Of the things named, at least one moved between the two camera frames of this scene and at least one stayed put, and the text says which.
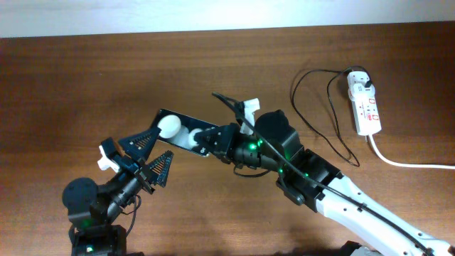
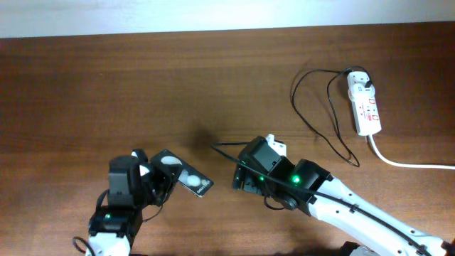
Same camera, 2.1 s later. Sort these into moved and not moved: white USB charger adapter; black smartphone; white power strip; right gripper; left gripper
Moved: left gripper; black smartphone; right gripper
Not moved: white power strip; white USB charger adapter
